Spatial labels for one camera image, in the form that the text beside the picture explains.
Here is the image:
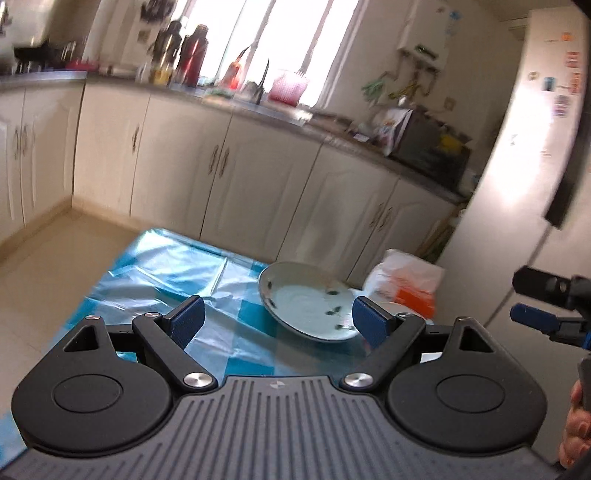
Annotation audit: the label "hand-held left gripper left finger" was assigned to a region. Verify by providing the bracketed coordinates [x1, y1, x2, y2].
[58, 295, 219, 395]

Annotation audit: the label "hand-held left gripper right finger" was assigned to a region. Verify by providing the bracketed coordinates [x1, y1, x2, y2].
[341, 296, 499, 395]

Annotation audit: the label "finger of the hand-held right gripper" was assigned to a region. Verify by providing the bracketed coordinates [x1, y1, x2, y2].
[513, 267, 591, 311]
[510, 303, 591, 347]

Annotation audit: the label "round green floral plate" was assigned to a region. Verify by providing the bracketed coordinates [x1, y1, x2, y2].
[257, 261, 363, 344]

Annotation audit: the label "person's right hand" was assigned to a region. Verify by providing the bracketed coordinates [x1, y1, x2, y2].
[558, 383, 591, 469]

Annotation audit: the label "orange white tissue pack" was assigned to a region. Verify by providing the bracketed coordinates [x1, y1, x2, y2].
[365, 249, 446, 320]

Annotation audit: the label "blue white checkered tablecloth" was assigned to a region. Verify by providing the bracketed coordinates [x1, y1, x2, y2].
[0, 228, 444, 462]

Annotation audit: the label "silver refrigerator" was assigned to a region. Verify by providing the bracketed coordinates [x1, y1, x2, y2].
[434, 8, 591, 464]

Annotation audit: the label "cream kitchen cabinets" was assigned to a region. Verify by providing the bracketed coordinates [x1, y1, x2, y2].
[0, 78, 467, 278]

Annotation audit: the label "black microwave oven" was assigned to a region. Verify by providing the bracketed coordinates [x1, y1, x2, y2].
[390, 111, 472, 186]

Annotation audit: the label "printed plastic bag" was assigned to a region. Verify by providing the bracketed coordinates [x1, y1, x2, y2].
[372, 108, 414, 156]

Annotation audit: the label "red plastic basket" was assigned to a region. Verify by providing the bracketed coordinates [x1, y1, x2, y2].
[268, 69, 311, 105]

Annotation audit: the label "chrome kitchen faucet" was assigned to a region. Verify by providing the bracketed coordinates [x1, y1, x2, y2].
[255, 58, 272, 105]

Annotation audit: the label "red bottle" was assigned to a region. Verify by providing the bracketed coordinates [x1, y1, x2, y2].
[223, 46, 251, 91]

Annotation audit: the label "red thermos flask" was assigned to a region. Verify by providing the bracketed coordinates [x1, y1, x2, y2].
[178, 24, 209, 87]

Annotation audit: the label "white wall water heater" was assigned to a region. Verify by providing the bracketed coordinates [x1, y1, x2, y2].
[397, 0, 454, 69]

